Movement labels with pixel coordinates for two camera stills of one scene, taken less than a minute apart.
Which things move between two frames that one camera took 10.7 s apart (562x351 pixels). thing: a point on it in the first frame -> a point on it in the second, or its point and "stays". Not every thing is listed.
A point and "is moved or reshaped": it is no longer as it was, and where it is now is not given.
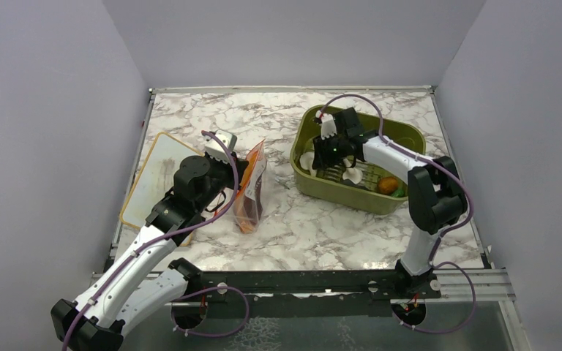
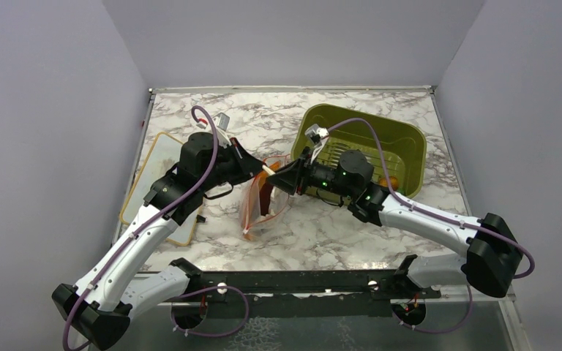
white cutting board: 156,180 stays
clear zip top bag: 249,202 is moved or reshaped
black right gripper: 323,159 -> 295,177
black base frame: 307,293 stays
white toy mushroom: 353,174 is moved or reshaped
